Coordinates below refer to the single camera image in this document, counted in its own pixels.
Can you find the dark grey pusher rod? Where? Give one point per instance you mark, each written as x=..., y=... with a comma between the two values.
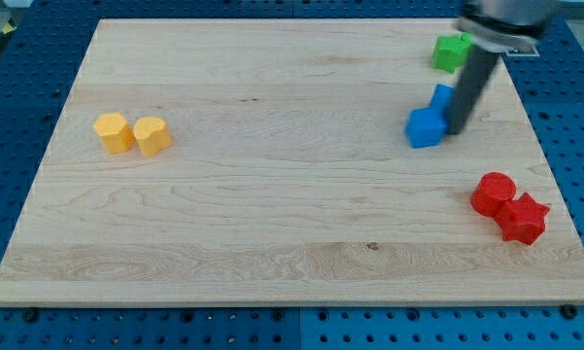
x=475, y=74

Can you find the blue triangle block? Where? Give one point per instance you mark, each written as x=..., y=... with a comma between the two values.
x=441, y=97

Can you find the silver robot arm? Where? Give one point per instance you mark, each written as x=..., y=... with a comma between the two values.
x=496, y=27

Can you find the blue cube block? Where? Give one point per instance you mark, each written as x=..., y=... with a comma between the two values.
x=425, y=127

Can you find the green star block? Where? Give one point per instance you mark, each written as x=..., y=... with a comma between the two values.
x=451, y=52

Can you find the red cylinder block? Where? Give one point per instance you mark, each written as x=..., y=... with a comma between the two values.
x=491, y=192

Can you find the red star block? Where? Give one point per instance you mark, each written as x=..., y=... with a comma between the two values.
x=522, y=219

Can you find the wooden board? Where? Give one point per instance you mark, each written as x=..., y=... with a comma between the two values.
x=289, y=182

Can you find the yellow heart block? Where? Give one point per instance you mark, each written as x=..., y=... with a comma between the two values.
x=152, y=135

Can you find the yellow hexagon block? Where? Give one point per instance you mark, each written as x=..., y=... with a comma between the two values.
x=114, y=132

